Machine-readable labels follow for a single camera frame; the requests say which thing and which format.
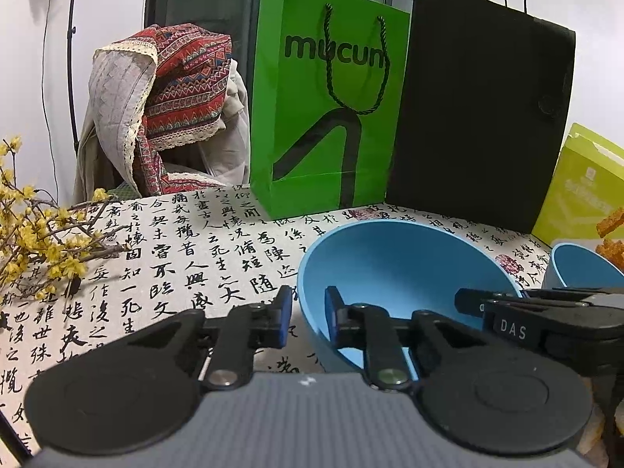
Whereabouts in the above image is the dark sliding glass door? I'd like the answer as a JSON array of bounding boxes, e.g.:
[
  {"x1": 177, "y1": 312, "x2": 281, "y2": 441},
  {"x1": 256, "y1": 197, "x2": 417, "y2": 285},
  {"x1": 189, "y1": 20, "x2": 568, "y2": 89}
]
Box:
[{"x1": 144, "y1": 0, "x2": 461, "y2": 108}]

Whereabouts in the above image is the green paper bag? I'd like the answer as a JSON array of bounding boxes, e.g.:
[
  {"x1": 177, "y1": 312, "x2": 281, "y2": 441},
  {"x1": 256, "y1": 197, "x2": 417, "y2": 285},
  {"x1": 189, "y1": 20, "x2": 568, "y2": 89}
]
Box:
[{"x1": 250, "y1": 0, "x2": 411, "y2": 221}]

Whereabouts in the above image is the calligraphy printed tablecloth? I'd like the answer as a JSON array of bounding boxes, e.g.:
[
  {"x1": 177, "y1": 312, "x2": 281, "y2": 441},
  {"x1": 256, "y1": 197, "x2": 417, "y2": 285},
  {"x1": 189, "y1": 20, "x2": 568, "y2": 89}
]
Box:
[{"x1": 0, "y1": 183, "x2": 557, "y2": 454}]

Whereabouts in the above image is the black paper bag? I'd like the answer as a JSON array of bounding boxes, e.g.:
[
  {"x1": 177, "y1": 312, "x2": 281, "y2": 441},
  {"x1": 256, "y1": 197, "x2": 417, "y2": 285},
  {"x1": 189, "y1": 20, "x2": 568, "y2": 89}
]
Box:
[{"x1": 385, "y1": 0, "x2": 576, "y2": 235}]

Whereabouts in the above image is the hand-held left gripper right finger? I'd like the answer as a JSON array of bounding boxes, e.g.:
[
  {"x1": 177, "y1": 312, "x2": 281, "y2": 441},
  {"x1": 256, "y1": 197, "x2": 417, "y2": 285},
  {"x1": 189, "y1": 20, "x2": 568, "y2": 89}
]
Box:
[{"x1": 324, "y1": 286, "x2": 483, "y2": 393}]

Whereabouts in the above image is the blue bowl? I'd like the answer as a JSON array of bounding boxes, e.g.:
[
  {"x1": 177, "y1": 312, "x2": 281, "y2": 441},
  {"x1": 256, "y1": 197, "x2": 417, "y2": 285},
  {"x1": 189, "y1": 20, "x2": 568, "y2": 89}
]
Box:
[
  {"x1": 297, "y1": 220, "x2": 525, "y2": 381},
  {"x1": 542, "y1": 243, "x2": 624, "y2": 291}
]

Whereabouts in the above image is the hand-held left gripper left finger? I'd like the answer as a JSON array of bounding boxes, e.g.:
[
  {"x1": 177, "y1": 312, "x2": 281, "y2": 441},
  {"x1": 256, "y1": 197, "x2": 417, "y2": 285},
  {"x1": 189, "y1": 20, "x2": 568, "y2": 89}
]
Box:
[{"x1": 102, "y1": 285, "x2": 293, "y2": 393}]

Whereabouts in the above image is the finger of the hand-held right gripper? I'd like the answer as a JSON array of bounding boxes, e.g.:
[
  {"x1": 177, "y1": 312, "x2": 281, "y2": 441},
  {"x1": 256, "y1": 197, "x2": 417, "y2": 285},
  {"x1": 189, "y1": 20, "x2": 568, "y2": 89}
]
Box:
[
  {"x1": 454, "y1": 289, "x2": 525, "y2": 317},
  {"x1": 521, "y1": 287, "x2": 624, "y2": 302}
]

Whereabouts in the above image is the grey quilted cloth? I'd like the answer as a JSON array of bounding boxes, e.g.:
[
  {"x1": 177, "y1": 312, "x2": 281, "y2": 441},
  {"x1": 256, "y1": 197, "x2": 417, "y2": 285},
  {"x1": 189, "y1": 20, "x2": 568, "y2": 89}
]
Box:
[{"x1": 88, "y1": 41, "x2": 159, "y2": 196}]

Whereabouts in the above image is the yellow flower branch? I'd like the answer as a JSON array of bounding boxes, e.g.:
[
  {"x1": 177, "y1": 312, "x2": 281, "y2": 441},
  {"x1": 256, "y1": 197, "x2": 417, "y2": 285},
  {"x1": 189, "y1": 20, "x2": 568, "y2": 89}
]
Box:
[{"x1": 0, "y1": 136, "x2": 132, "y2": 303}]

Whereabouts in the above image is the yellow-green snack box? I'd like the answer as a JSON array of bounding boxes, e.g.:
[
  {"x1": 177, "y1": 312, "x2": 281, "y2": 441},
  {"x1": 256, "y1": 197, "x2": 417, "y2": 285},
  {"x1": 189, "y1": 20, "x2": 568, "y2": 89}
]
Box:
[{"x1": 531, "y1": 123, "x2": 624, "y2": 271}]

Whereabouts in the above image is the studio light on stand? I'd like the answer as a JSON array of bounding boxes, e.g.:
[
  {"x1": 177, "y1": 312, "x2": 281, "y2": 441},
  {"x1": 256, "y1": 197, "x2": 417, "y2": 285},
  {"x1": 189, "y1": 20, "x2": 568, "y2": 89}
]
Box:
[{"x1": 66, "y1": 0, "x2": 83, "y2": 157}]

